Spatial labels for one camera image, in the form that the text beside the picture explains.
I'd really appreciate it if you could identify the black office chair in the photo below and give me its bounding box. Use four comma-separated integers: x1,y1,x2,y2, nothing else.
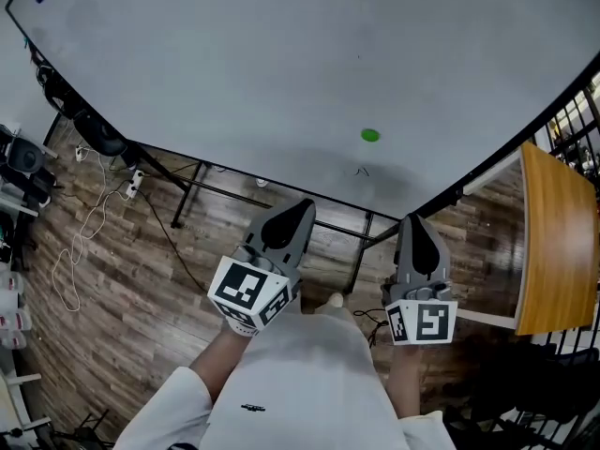
443,344,600,450

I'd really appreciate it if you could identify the black tripod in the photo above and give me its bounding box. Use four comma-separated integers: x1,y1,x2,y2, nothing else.
46,408,116,450

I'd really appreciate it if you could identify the large white whiteboard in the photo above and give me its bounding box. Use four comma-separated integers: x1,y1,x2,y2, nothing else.
4,0,600,223

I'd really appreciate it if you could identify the person's right shoe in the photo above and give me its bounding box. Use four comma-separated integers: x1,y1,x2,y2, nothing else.
314,292,346,316

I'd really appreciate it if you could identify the thin black cord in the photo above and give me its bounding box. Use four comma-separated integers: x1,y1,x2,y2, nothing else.
352,307,391,349

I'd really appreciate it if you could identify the person's white clothing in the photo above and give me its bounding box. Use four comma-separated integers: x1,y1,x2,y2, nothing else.
111,308,459,450

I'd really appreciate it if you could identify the black metal railing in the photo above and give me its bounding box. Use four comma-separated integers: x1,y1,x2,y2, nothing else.
532,69,600,183

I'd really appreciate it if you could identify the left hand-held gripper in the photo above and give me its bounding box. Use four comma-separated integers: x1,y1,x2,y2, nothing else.
206,198,318,338

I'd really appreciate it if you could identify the person's left forearm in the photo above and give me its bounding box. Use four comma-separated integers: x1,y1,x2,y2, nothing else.
188,329,255,405

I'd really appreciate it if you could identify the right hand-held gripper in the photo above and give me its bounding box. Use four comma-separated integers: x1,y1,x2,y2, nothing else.
381,212,458,347

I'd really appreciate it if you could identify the white cable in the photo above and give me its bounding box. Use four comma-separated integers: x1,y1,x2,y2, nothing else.
50,149,136,313

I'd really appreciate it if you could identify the person's right forearm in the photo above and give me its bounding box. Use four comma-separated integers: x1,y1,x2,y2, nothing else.
388,342,427,420

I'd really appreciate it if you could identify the black padded chair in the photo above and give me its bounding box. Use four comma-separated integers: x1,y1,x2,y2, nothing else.
71,109,128,158
7,137,47,176

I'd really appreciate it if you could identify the black whiteboard stand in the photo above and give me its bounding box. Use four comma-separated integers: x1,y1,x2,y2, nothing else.
120,141,400,295

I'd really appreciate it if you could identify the black cable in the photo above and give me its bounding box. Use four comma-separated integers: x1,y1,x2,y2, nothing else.
134,188,213,295

